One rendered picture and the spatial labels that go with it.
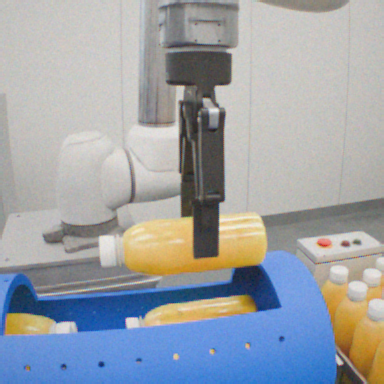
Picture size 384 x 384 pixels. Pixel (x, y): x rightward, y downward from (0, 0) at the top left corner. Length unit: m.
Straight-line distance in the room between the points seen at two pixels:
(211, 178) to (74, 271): 0.62
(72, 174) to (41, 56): 2.27
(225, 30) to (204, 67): 0.04
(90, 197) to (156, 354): 0.57
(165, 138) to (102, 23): 2.29
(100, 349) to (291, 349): 0.22
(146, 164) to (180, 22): 0.61
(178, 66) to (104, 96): 2.75
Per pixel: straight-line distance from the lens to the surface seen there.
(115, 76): 3.16
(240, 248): 0.47
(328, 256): 0.91
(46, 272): 0.95
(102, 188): 0.95
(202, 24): 0.40
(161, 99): 0.97
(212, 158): 0.39
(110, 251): 0.46
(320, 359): 0.50
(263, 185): 3.74
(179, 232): 0.45
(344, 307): 0.79
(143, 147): 0.97
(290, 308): 0.49
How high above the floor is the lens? 1.48
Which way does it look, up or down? 17 degrees down
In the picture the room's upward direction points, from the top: straight up
